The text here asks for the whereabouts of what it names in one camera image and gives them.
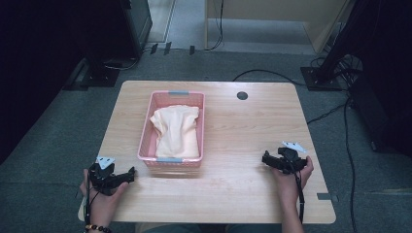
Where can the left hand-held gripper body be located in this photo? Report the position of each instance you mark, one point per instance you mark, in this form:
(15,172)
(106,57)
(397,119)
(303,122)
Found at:
(103,181)

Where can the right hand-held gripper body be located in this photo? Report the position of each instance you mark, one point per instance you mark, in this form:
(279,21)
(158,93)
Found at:
(291,161)

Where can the pink plastic basket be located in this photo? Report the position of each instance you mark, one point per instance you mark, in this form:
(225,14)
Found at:
(147,142)

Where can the cream cloth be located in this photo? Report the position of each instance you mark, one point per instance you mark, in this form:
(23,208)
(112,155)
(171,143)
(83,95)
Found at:
(176,132)

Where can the person's left hand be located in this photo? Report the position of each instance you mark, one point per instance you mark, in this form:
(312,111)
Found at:
(102,202)

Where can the person's right hand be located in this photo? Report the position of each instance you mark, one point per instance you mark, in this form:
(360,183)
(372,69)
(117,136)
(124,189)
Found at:
(286,186)

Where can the dark round table grommet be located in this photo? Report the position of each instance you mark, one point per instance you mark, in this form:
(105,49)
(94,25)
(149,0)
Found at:
(242,95)

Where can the black equipment box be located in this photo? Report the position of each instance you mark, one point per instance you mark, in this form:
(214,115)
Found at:
(379,116)

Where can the black floor tape strip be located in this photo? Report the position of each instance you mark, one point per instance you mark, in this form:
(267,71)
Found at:
(167,48)
(192,50)
(154,48)

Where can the dark curtain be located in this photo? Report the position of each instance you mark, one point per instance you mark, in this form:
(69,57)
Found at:
(35,64)

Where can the black cabinet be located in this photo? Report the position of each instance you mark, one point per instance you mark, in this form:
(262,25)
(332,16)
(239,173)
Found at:
(123,26)

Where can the light wooden cabinet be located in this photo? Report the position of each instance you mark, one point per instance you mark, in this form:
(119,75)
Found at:
(275,9)

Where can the black stand with base plate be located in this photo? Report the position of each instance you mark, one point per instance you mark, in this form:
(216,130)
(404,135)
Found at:
(324,77)

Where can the black stand base plate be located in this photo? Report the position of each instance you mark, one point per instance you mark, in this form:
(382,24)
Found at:
(97,77)

